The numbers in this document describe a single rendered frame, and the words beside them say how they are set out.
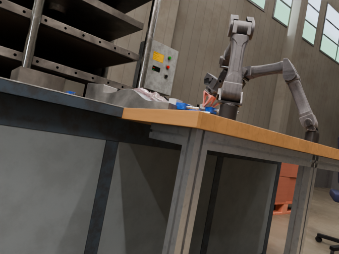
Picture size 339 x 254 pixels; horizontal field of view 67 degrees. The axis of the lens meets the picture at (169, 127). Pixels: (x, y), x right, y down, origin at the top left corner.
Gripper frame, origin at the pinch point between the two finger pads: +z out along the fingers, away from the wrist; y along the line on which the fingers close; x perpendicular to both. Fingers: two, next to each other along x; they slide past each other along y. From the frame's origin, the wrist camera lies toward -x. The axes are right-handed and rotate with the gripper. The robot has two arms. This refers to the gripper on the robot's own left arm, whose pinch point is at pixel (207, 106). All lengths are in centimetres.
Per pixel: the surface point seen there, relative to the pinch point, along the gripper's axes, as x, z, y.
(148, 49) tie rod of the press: -84, -3, -3
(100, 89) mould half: -21, 15, 47
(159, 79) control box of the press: -88, 16, -27
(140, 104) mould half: 3.5, 7.4, 38.9
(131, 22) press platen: -100, -14, 10
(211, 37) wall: -331, -43, -258
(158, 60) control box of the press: -95, 3, -22
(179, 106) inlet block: 13.9, -0.1, 28.5
